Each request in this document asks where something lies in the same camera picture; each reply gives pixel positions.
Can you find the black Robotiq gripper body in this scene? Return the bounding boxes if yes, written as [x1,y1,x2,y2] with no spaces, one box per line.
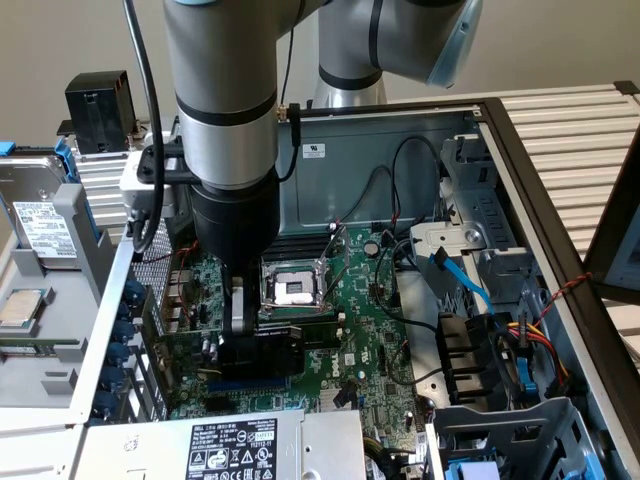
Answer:
[188,168,282,260]

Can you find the silver power supply unit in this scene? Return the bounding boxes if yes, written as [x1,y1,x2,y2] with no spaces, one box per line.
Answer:
[74,409,369,480]

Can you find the blue SATA wire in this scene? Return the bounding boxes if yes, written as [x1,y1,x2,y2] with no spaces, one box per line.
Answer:
[429,247,496,316]

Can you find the Nvidia graphics card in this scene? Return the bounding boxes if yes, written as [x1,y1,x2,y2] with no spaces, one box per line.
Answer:
[149,324,305,384]

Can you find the open metal PC case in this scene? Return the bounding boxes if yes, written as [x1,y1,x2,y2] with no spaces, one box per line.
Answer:
[64,97,640,480]

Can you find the blue expansion slot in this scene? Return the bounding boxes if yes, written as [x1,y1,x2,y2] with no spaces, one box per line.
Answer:
[207,377,292,394]

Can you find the dark framed panel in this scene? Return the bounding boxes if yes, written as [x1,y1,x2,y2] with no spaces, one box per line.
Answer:
[582,122,640,301]

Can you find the yellow red power wire bundle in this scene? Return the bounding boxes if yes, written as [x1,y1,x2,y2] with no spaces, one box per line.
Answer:
[504,319,571,396]

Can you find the large steel drive cage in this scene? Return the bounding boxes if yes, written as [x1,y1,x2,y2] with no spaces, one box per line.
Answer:
[429,397,601,480]

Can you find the grey metal disk bay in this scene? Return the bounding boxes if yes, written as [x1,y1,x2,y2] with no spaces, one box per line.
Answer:
[409,133,544,321]

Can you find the silver CPU chip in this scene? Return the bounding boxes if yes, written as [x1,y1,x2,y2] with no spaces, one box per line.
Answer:
[0,288,54,334]

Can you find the hard drive in blue caddy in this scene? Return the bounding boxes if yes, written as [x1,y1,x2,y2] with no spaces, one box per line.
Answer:
[0,137,94,236]

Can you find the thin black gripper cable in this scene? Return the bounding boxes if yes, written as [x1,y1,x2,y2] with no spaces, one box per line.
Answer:
[274,29,302,184]

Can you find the grey plastic parts rack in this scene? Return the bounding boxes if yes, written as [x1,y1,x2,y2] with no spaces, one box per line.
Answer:
[0,182,126,411]

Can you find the red black twisted wire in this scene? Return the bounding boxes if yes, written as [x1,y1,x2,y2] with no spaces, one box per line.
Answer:
[532,272,594,326]

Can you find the black plastic box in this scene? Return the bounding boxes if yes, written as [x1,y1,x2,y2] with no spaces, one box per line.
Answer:
[64,70,137,155]

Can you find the silver hard disk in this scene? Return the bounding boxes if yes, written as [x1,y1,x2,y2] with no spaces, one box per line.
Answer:
[0,154,84,271]

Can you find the thin wire locking lever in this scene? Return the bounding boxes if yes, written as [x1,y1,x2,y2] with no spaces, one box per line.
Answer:
[322,229,351,314]

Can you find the CPU socket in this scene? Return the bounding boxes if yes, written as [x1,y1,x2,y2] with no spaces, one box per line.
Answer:
[257,259,336,321]

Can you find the green Dell motherboard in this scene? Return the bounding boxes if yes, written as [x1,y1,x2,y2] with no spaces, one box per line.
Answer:
[154,227,436,451]

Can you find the thick black camera cable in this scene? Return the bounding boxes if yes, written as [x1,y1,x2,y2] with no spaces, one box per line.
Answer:
[122,0,166,254]

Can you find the black RAM slot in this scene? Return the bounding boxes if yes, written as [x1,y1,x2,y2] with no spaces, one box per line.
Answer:
[255,312,347,331]
[267,234,335,251]
[263,247,331,264]

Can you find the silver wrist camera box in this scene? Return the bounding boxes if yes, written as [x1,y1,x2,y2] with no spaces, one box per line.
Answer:
[118,149,177,221]

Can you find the black plastic fan shroud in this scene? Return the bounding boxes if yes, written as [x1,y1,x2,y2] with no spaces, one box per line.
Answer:
[435,310,506,406]

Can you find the bare green RAM stick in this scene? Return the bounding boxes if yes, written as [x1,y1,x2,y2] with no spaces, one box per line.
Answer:
[0,338,81,357]

